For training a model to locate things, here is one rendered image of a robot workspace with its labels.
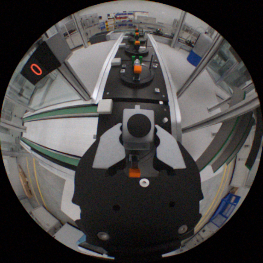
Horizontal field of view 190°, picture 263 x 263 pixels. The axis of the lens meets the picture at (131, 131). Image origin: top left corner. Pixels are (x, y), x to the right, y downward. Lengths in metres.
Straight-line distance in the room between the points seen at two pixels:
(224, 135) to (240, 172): 3.96
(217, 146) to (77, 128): 0.49
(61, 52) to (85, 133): 0.30
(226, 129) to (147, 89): 0.29
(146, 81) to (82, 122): 0.30
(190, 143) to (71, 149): 0.56
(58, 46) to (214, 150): 0.39
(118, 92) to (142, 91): 0.08
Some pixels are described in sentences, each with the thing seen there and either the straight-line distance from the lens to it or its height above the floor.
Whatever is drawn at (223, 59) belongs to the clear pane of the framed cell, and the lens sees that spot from 1.16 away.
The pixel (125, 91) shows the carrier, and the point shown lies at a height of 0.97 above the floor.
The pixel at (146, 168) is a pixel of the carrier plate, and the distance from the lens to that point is 0.26.
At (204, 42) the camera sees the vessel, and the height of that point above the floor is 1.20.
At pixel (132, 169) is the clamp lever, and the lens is 0.16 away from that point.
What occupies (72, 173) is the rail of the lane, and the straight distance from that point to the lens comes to 0.36.
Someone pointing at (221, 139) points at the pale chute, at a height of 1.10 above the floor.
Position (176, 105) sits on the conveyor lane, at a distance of 0.34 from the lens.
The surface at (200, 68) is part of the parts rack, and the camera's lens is 0.31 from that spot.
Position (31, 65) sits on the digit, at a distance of 0.21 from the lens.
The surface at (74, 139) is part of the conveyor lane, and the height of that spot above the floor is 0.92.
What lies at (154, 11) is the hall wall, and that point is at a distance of 10.60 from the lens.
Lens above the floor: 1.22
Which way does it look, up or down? 81 degrees down
